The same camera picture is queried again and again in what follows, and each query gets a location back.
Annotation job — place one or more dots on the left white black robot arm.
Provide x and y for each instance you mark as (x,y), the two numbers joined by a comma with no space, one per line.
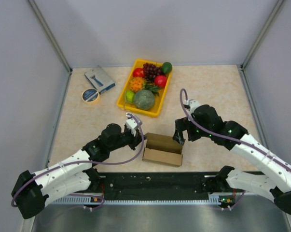
(34,191)

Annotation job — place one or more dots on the beige masking tape roll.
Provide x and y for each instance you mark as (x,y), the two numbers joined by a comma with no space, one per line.
(90,96)

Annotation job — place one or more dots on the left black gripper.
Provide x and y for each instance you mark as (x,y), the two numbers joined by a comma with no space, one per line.
(135,140)

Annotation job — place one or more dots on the right aluminium frame post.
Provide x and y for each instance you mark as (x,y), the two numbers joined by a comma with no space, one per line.
(263,33)

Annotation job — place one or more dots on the aluminium front rail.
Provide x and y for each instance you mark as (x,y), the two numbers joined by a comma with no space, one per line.
(153,187)

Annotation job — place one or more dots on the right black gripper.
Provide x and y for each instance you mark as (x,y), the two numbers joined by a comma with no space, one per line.
(181,124)

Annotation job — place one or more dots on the green round melon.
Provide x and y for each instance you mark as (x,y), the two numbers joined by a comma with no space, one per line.
(144,100)

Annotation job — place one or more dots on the left aluminium frame post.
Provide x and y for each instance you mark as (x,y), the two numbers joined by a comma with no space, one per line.
(49,35)

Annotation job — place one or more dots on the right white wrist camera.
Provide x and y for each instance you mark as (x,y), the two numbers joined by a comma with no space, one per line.
(190,105)

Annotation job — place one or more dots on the small green lime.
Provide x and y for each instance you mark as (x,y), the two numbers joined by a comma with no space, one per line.
(129,96)

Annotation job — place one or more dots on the green avocado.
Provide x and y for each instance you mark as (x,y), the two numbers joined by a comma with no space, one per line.
(166,67)

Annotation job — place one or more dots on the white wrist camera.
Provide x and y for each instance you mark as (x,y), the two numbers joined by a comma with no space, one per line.
(132,123)
(190,105)

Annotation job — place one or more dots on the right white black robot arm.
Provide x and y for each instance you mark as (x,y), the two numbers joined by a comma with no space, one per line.
(261,164)

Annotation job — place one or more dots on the dark purple grape bunch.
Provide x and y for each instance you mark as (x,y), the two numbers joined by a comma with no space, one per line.
(151,71)

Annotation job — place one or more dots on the brown cardboard box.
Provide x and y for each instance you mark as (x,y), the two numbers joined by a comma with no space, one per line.
(162,149)

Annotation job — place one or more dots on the yellow plastic tray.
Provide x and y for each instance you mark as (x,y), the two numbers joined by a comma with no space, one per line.
(156,109)

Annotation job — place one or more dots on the aluminium frame post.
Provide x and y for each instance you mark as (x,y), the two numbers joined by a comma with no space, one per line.
(263,33)
(49,35)

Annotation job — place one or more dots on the blue razor package box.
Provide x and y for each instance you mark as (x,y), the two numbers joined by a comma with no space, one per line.
(99,79)

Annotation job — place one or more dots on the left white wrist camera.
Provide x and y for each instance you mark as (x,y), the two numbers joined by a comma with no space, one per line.
(132,123)

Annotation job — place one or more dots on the red apple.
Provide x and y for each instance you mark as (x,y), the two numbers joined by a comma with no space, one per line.
(138,72)

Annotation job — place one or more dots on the red pomegranate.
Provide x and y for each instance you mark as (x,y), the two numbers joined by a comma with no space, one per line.
(160,81)

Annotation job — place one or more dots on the orange pineapple with leaves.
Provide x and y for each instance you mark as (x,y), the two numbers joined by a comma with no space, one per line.
(138,83)

